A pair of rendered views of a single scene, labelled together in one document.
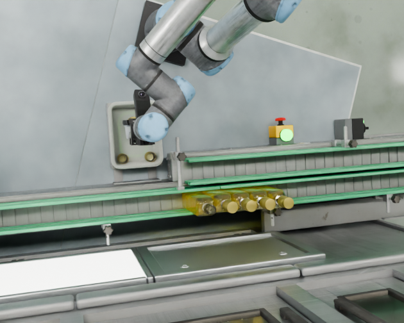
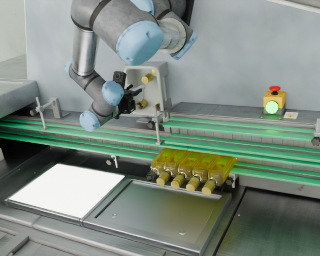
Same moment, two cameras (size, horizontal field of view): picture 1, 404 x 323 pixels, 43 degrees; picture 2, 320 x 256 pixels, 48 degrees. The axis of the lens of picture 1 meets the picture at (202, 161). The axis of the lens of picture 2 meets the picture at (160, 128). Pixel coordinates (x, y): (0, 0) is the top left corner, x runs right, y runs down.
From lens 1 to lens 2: 1.20 m
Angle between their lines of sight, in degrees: 47
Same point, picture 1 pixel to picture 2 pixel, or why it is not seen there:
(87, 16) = not seen: outside the picture
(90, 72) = not seen: hidden behind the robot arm
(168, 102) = (97, 104)
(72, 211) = not seen: hidden behind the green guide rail
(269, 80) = (272, 46)
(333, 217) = (310, 191)
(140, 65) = (74, 76)
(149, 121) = (82, 118)
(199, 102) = (203, 64)
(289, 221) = (262, 182)
